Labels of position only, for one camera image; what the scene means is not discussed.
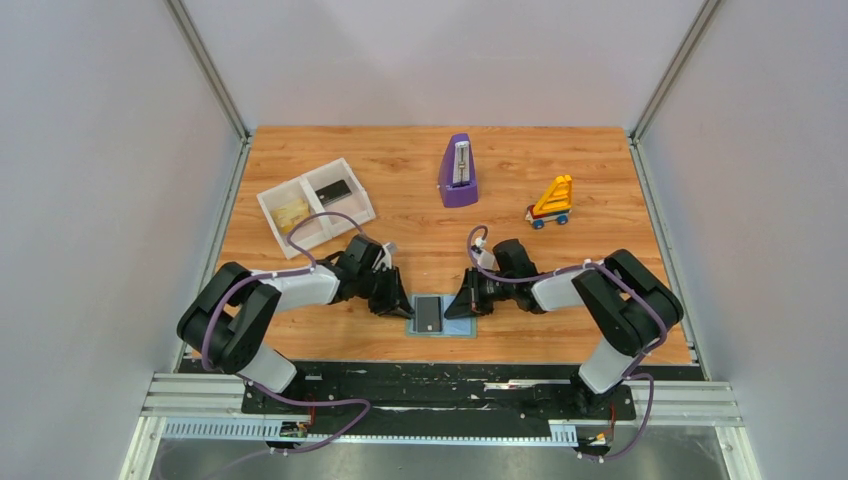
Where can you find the yellow toy car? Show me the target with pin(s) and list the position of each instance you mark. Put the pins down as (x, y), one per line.
(554, 205)

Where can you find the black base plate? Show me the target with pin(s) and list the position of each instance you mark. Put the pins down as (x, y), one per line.
(542, 390)

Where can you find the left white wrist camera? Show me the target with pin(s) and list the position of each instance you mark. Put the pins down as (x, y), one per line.
(385, 260)

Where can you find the green card holder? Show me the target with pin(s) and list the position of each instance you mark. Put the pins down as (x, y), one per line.
(457, 328)

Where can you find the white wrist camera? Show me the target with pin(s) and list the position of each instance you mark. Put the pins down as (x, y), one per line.
(385, 260)
(484, 258)

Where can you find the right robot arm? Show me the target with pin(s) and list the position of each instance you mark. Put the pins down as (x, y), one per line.
(632, 308)

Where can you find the aluminium slotted rail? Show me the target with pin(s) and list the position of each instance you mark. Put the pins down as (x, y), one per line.
(196, 406)

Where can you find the black card in tray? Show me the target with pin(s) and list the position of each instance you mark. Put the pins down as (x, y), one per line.
(333, 192)

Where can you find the white two-compartment tray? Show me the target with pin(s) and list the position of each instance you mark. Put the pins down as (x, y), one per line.
(325, 222)

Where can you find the purple metronome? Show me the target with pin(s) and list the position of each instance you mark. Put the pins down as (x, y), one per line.
(457, 182)

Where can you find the black card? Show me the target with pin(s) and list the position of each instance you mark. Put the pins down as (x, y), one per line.
(428, 315)
(333, 192)

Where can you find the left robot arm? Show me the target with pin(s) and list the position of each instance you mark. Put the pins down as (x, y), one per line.
(228, 320)

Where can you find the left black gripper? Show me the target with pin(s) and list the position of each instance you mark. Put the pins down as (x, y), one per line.
(395, 301)

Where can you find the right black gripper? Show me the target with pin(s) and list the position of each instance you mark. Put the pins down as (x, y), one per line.
(469, 298)

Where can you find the gold card in tray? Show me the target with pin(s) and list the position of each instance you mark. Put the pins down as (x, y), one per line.
(287, 216)

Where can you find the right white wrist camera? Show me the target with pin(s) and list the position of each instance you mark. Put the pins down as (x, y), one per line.
(484, 258)

